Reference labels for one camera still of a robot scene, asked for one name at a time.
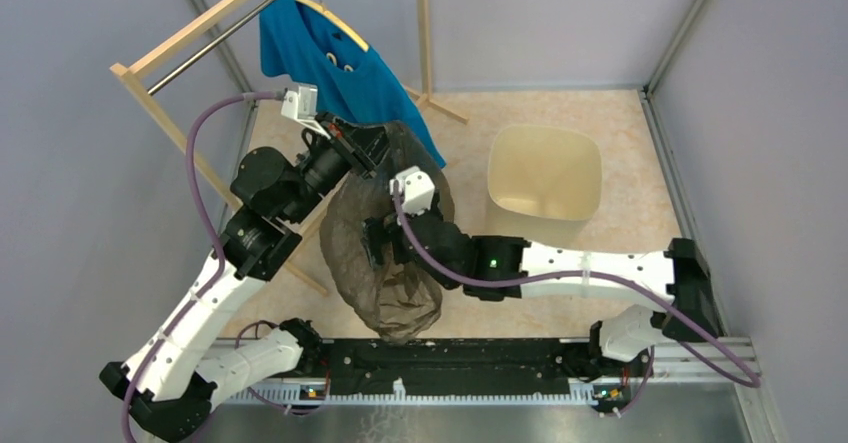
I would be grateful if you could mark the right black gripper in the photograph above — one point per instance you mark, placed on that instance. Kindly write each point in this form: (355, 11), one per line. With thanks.
(380, 231)

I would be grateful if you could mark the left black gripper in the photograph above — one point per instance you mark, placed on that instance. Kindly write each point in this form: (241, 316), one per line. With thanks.
(362, 146)

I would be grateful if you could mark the cream plastic trash bin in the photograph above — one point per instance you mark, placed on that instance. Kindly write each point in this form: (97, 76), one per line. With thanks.
(544, 184)

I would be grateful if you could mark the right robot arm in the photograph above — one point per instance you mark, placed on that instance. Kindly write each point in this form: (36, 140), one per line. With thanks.
(669, 292)

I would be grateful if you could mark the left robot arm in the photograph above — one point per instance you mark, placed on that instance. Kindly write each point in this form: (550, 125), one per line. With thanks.
(170, 386)

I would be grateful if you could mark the blue t-shirt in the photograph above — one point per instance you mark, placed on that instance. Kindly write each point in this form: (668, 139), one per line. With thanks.
(355, 85)

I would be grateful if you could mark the wooden clothes hanger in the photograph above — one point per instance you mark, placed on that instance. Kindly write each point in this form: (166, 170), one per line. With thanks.
(318, 7)

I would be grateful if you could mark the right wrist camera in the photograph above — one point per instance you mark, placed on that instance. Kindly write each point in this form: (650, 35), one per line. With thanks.
(416, 190)

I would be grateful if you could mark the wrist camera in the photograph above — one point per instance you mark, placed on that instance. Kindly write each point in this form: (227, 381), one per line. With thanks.
(299, 104)
(416, 190)

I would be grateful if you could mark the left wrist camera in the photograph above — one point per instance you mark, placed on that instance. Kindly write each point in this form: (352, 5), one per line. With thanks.
(299, 104)

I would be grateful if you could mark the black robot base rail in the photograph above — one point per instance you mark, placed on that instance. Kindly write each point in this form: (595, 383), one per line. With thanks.
(486, 367)

